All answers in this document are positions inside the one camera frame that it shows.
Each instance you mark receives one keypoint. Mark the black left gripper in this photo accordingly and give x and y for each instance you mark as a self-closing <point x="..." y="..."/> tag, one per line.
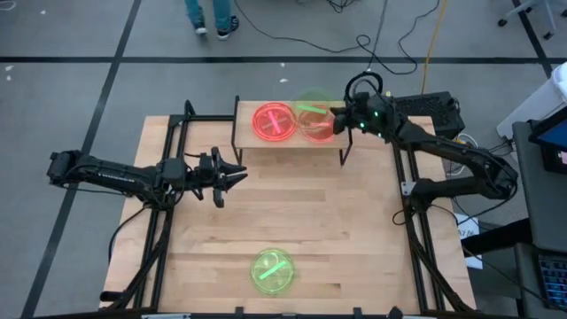
<point x="206" y="170"/>

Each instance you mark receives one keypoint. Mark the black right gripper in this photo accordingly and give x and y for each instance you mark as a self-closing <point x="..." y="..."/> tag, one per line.
<point x="374" y="117"/>

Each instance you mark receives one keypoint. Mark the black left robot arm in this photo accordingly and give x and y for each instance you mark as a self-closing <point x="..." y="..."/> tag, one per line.
<point x="111" y="175"/>

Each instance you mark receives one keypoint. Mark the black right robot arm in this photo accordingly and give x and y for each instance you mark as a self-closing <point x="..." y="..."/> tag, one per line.
<point x="443" y="146"/>

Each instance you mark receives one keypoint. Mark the wooden shelf with black legs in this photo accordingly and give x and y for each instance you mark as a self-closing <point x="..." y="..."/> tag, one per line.
<point x="248" y="137"/>

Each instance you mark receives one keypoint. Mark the black perforated computer case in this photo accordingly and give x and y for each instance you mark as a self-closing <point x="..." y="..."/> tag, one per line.
<point x="425" y="108"/>

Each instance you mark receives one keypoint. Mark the white paper sheet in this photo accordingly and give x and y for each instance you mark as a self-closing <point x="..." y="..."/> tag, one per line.
<point x="465" y="223"/>

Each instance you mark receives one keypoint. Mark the person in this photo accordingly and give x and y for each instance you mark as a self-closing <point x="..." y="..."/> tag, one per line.
<point x="221" y="13"/>

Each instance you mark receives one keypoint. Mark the grey office chair base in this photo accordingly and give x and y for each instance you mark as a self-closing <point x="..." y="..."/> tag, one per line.
<point x="502" y="22"/>

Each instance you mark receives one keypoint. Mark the black support beam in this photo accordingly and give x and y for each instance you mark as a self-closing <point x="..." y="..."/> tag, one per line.
<point x="496" y="237"/>

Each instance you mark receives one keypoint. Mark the white bin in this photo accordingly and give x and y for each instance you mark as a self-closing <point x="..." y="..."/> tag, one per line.
<point x="545" y="102"/>

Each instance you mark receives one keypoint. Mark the monitor with blue screen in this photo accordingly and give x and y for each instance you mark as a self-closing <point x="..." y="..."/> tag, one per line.
<point x="553" y="139"/>

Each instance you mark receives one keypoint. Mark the grey equipment cart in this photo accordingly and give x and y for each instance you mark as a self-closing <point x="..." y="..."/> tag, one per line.
<point x="549" y="208"/>

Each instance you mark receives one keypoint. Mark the backlit keyboard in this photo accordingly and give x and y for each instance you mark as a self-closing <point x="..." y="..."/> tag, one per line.
<point x="553" y="279"/>

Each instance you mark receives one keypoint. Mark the black metal rig frame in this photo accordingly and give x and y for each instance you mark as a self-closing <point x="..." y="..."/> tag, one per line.
<point x="204" y="118"/>

